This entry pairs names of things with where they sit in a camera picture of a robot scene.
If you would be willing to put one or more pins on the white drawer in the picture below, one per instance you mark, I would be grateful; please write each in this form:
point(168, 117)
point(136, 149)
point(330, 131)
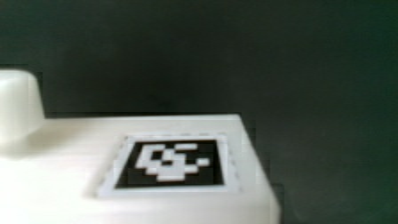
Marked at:
point(128, 170)

